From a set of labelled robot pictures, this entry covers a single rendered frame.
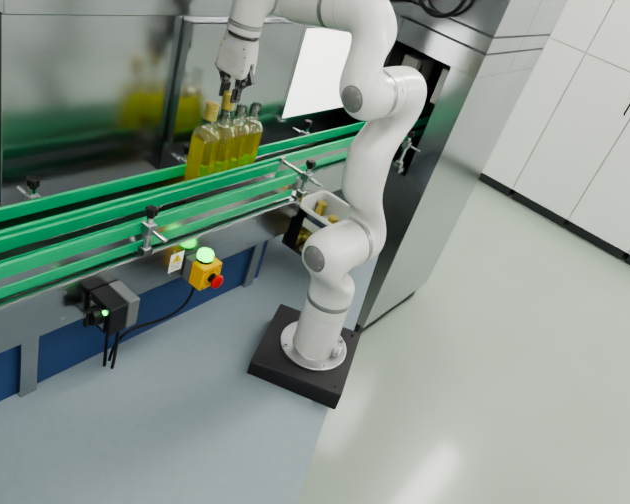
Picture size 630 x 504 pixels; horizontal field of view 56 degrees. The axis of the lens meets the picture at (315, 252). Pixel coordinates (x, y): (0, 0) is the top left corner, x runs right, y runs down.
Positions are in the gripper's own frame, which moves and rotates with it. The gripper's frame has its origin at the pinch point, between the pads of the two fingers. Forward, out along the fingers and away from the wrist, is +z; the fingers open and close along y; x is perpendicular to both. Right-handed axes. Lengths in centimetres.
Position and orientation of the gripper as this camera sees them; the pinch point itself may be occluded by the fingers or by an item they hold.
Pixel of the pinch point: (230, 92)
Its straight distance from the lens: 163.4
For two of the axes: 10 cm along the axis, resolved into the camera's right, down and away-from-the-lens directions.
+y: 7.6, 5.3, -3.8
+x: 5.9, -3.0, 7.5
